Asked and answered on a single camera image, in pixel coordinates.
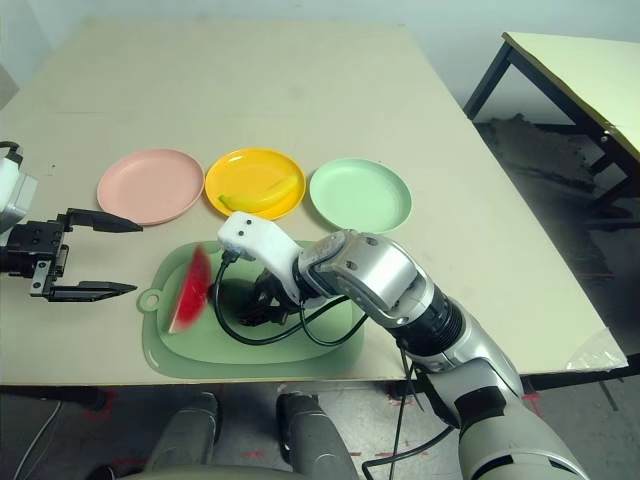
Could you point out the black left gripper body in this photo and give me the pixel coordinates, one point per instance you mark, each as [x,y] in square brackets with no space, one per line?
[35,245]

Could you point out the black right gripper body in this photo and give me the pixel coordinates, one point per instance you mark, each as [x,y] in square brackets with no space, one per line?
[275,297]

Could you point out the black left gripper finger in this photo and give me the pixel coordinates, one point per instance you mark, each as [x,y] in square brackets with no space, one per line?
[85,292]
[100,220]

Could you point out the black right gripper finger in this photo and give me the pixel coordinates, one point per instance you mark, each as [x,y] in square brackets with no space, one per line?
[260,316]

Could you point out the dark green avocado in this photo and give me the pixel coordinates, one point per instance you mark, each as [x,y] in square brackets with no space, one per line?
[235,291]

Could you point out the red watermelon slice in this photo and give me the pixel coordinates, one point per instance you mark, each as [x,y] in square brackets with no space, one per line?
[192,295]

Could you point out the yellow banana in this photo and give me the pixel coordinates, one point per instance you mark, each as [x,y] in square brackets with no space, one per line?
[260,199]

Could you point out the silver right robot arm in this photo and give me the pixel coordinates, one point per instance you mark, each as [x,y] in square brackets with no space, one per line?
[380,270]

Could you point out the green cutting board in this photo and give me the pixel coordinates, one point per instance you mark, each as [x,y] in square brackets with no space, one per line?
[260,357]

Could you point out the pink round plate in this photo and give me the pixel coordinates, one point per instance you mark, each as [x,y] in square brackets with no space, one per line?
[150,185]

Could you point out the grey robot right leg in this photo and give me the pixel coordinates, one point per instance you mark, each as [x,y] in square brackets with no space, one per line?
[310,435]

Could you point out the grey robot leg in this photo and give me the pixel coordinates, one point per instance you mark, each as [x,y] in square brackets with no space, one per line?
[310,435]
[185,430]

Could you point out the yellow round plate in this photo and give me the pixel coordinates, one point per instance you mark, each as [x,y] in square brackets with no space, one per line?
[250,167]

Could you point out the mint green round plate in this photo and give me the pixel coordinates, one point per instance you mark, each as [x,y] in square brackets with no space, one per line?
[360,195]

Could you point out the grey robot left leg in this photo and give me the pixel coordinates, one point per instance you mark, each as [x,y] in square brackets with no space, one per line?
[185,430]

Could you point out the light grey robot torso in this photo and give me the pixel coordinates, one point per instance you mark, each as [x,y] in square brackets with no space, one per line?
[200,474]

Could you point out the dark grey floor mat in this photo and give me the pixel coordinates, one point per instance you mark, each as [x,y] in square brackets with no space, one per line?
[545,150]

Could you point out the clear plastic bag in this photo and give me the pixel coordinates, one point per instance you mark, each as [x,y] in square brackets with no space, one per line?
[597,357]

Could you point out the black-legged side table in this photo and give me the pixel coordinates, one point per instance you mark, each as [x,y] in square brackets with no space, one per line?
[575,65]

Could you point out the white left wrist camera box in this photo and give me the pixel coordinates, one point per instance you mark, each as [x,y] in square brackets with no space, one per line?
[22,197]

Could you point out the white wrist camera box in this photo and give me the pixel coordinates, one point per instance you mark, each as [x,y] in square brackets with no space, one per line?
[260,240]
[22,197]

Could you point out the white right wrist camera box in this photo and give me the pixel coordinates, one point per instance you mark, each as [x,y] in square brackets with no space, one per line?
[260,240]

